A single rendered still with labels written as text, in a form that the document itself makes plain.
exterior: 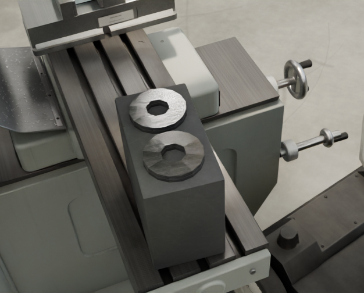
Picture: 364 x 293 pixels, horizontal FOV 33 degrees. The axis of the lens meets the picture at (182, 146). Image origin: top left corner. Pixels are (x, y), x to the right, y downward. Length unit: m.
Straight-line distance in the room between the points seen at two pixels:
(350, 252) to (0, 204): 0.83
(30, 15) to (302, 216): 0.79
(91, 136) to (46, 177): 0.29
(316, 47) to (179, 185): 2.17
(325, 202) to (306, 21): 1.70
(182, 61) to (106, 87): 0.29
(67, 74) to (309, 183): 1.25
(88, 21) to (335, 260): 0.79
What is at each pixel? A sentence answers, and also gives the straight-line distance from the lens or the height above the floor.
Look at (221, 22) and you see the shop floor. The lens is 3.10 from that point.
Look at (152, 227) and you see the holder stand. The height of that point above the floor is 1.07.
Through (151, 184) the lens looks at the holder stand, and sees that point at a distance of 0.86.
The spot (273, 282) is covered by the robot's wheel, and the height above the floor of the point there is 0.58.
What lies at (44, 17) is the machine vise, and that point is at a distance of 1.42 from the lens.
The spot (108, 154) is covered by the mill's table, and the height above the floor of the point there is 0.95.
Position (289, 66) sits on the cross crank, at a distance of 1.76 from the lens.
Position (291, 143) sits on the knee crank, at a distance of 1.71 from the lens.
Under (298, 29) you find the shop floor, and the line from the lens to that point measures 3.06.
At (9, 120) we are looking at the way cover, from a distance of 1.34.
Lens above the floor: 1.80
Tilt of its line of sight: 47 degrees down
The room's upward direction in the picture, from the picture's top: 5 degrees counter-clockwise
